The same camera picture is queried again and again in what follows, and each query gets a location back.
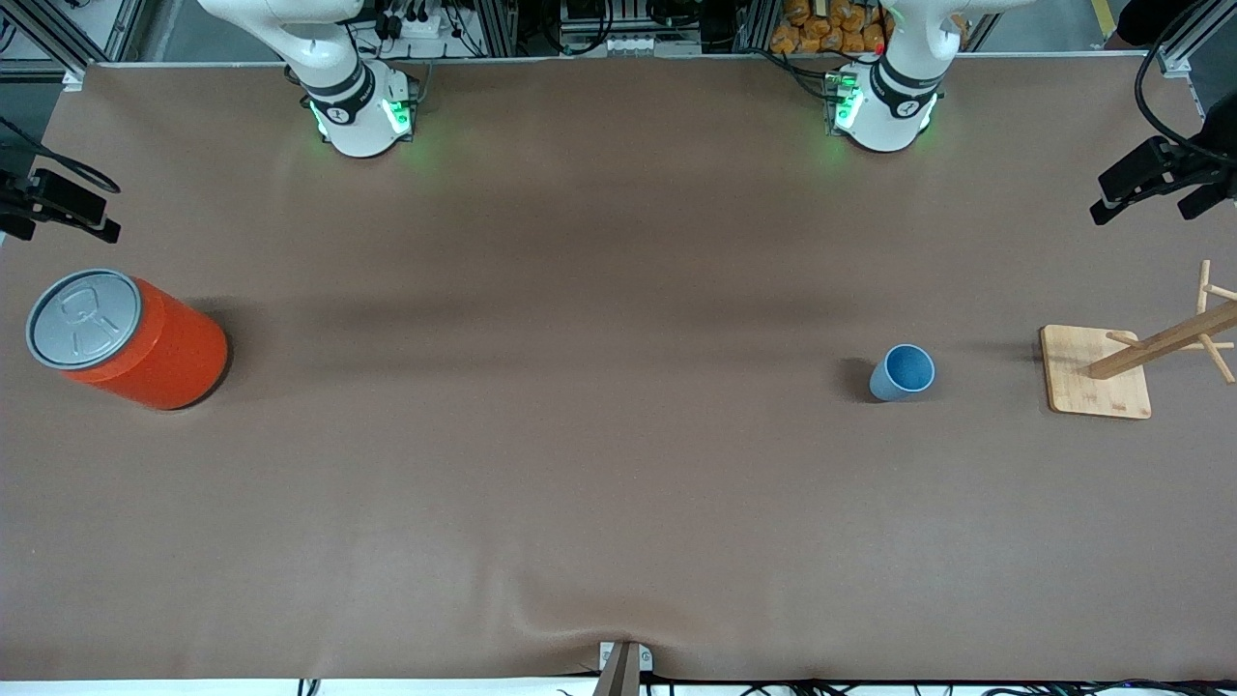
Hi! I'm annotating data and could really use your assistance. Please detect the orange snack bag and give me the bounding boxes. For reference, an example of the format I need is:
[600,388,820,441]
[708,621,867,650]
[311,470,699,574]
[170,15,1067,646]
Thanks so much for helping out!
[770,0,890,55]

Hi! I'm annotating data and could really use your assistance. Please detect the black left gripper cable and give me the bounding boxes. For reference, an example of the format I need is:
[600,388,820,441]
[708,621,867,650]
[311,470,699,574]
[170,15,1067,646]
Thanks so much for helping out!
[1136,17,1214,148]

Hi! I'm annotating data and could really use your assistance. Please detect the brown table mat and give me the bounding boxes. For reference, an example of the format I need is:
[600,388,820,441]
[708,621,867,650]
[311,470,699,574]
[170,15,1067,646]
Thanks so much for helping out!
[0,53,1237,682]

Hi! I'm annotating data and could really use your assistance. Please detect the metal table clamp bracket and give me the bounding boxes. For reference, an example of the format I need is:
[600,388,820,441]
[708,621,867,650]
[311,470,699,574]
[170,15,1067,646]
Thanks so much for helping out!
[591,640,654,696]

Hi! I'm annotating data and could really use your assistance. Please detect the orange can-shaped container grey lid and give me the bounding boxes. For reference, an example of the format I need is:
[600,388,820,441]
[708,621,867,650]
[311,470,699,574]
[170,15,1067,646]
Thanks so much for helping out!
[26,269,231,412]

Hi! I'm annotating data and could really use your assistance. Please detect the light blue plastic cup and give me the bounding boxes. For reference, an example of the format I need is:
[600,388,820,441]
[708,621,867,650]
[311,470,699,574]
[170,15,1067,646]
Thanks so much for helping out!
[869,344,936,403]

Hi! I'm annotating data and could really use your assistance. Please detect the white power strip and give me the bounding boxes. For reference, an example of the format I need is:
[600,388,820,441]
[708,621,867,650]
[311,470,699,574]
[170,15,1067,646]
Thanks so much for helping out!
[372,8,450,40]

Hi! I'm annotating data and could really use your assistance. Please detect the wooden cup rack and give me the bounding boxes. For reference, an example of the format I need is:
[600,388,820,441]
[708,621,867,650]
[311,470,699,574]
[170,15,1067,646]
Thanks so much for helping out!
[1040,259,1237,421]

